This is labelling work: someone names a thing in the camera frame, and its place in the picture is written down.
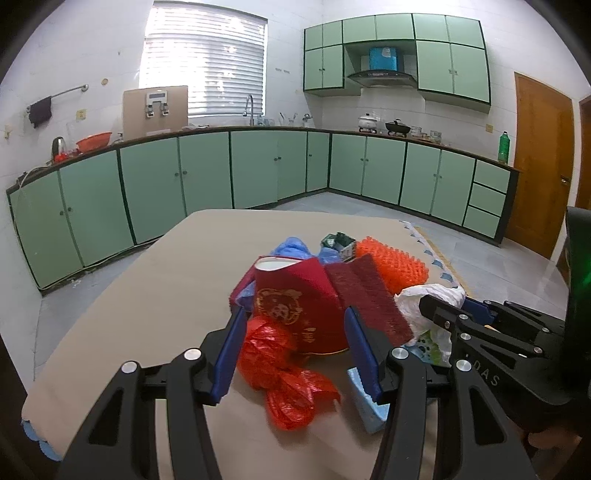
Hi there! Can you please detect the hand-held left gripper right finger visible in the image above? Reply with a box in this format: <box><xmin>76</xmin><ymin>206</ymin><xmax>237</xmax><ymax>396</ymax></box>
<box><xmin>342</xmin><ymin>307</ymin><xmax>539</xmax><ymax>480</ymax></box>

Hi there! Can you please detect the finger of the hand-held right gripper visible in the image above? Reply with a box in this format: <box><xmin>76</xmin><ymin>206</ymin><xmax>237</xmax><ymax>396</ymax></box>
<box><xmin>417</xmin><ymin>294</ymin><xmax>546</xmax><ymax>359</ymax></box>
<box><xmin>463</xmin><ymin>299</ymin><xmax>565</xmax><ymax>334</ymax></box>

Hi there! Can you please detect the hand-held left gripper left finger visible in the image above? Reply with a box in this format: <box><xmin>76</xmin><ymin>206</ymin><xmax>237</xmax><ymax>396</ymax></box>
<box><xmin>55</xmin><ymin>307</ymin><xmax>250</xmax><ymax>480</ymax></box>

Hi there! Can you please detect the white plastic bag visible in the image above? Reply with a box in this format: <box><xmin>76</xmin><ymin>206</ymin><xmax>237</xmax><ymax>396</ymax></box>
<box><xmin>394</xmin><ymin>284</ymin><xmax>466</xmax><ymax>366</ymax></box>

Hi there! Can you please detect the red plastic bag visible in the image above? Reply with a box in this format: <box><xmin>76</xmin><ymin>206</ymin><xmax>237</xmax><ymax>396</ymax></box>
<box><xmin>236</xmin><ymin>316</ymin><xmax>341</xmax><ymax>431</ymax></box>

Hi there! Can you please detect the red paper bag gold print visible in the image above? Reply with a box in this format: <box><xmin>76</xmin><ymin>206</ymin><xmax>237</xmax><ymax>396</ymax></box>
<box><xmin>253</xmin><ymin>256</ymin><xmax>352</xmax><ymax>357</ymax></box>

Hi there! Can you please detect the green snack packet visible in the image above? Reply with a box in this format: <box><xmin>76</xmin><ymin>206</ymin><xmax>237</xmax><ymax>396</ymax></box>
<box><xmin>322</xmin><ymin>232</ymin><xmax>357</xmax><ymax>259</ymax></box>

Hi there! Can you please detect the blue plastic bag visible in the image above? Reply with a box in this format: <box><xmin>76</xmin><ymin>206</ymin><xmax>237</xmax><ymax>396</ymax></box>
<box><xmin>229</xmin><ymin>237</ymin><xmax>355</xmax><ymax>319</ymax></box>

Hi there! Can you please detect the person's right hand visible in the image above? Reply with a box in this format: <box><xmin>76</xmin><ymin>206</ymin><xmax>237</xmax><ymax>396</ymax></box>
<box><xmin>524</xmin><ymin>425</ymin><xmax>589</xmax><ymax>462</ymax></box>

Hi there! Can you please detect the light blue sponge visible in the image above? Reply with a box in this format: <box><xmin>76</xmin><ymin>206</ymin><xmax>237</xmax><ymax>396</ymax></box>
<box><xmin>346</xmin><ymin>367</ymin><xmax>393</xmax><ymax>435</ymax></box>

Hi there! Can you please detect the dark red scouring pad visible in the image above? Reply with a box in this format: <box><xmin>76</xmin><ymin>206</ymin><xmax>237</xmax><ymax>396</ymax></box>
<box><xmin>323</xmin><ymin>254</ymin><xmax>415</xmax><ymax>347</ymax></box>

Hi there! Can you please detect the green base cabinet with drawers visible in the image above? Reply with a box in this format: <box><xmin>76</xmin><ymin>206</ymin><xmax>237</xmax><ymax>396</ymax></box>
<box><xmin>327</xmin><ymin>130</ymin><xmax>522</xmax><ymax>244</ymax></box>

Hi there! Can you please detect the wooden door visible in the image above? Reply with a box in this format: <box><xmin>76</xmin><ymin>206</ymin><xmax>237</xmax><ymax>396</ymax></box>
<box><xmin>503</xmin><ymin>71</ymin><xmax>575</xmax><ymax>259</ymax></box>

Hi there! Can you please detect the long green base cabinet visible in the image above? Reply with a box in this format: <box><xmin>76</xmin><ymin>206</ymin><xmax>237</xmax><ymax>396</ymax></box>
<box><xmin>6</xmin><ymin>126</ymin><xmax>331</xmax><ymax>291</ymax></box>

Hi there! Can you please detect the range hood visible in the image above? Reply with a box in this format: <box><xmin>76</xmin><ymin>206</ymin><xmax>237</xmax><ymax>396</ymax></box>
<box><xmin>346</xmin><ymin>69</ymin><xmax>416</xmax><ymax>88</ymax></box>

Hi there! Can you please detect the orange plastic basin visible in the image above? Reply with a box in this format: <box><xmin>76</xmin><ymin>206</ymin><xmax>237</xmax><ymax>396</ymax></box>
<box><xmin>76</xmin><ymin>132</ymin><xmax>113</xmax><ymax>153</ymax></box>

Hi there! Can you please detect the cardboard sheet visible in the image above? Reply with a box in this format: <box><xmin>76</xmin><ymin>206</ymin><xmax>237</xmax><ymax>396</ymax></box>
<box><xmin>122</xmin><ymin>85</ymin><xmax>189</xmax><ymax>138</ymax></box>

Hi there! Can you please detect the blue box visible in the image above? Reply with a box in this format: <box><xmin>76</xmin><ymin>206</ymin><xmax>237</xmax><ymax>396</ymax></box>
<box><xmin>368</xmin><ymin>46</ymin><xmax>400</xmax><ymax>71</ymax></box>

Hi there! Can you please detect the white window blind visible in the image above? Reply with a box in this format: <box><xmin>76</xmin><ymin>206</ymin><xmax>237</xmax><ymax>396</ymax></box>
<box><xmin>139</xmin><ymin>2</ymin><xmax>269</xmax><ymax>127</ymax></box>

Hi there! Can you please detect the dark towel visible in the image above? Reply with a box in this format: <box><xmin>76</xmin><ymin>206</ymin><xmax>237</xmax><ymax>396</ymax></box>
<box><xmin>28</xmin><ymin>97</ymin><xmax>53</xmax><ymax>128</ymax></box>

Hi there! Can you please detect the green wall cabinet unit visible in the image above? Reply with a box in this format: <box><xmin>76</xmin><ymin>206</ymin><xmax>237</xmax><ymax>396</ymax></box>
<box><xmin>303</xmin><ymin>13</ymin><xmax>491</xmax><ymax>109</ymax></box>

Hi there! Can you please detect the white bracket device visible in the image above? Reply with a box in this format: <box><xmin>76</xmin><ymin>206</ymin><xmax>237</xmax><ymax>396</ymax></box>
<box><xmin>144</xmin><ymin>92</ymin><xmax>169</xmax><ymax>118</ymax></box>

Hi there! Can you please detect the metal towel rail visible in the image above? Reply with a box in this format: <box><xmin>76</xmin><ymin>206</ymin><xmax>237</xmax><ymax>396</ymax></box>
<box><xmin>26</xmin><ymin>84</ymin><xmax>89</xmax><ymax>112</ymax></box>

